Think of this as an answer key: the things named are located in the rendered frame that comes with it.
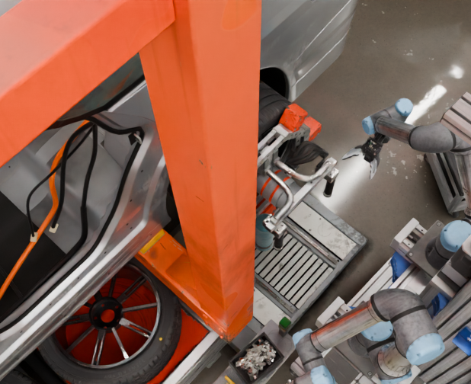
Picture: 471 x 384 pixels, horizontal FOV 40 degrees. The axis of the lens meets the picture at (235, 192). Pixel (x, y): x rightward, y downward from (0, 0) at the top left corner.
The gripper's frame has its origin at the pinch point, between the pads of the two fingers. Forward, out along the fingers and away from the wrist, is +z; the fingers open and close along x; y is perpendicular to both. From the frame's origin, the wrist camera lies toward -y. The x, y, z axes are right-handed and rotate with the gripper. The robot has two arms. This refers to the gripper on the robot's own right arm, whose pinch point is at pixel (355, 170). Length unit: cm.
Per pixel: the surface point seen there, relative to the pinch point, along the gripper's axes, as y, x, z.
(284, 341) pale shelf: -37, 19, 72
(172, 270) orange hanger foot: -13, -36, 82
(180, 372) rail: -42, -9, 112
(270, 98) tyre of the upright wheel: 23.6, -43.1, 6.3
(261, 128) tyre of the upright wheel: 28, -36, 21
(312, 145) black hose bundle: 17.0, -18.1, 9.8
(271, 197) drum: 1.8, -20.1, 33.5
